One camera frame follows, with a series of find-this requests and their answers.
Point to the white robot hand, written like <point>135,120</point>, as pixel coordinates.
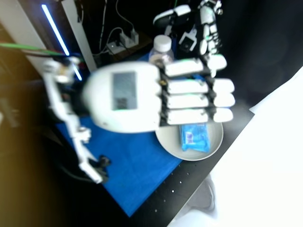
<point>208,19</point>
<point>101,99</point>

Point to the orange drink bottle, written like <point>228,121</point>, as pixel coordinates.
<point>161,50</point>

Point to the blue snack packet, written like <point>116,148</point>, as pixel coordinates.
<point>195,138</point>

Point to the white round plate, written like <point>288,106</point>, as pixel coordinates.
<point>170,144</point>

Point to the short blue-white light strip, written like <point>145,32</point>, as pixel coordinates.
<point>77,72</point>

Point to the white power adapter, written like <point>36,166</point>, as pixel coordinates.
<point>114,47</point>

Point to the black backdrop curtain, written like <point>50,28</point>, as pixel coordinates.
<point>260,47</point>

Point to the white power strip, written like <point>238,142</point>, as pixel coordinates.
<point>129,37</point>

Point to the white upright panel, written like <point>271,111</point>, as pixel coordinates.
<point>78,30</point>

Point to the blue table cloth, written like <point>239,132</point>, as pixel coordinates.
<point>132,165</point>

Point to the long blue-white light strip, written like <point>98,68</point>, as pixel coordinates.
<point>55,29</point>

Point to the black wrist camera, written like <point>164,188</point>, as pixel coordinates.
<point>104,163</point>
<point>187,42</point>

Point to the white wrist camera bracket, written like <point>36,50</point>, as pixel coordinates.
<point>78,137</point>

